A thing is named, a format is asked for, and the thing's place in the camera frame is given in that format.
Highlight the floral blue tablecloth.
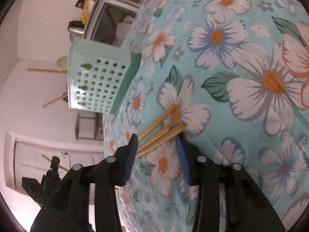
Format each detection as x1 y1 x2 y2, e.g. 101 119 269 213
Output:
104 0 308 231

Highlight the wooden chopstick four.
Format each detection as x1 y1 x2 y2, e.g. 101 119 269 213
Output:
27 68 67 74

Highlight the mint green utensil caddy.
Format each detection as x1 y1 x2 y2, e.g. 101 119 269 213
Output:
67 38 141 114

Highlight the white panel door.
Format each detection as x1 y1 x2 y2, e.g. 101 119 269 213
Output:
3 132 104 194

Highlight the wooden chair black seat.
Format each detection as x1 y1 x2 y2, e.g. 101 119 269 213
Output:
74 113 104 141

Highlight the white side table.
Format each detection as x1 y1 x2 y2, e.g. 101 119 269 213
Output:
83 0 140 46

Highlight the white sack under table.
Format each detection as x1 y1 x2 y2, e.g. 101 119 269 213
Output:
116 23 132 47

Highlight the wooden chopstick six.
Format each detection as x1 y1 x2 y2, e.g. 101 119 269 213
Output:
41 154 69 172

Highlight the wooden chopstick three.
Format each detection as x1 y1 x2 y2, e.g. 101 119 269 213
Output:
42 96 62 108

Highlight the yellow bag on table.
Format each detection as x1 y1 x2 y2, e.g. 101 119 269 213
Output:
81 0 112 25

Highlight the wooden chopstick two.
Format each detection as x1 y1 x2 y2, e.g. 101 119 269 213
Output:
137 125 171 151

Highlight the wooden chopstick five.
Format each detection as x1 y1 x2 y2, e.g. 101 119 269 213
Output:
136 123 186 158

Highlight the steel electric kettle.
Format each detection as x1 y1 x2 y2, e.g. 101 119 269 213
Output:
68 20 84 43

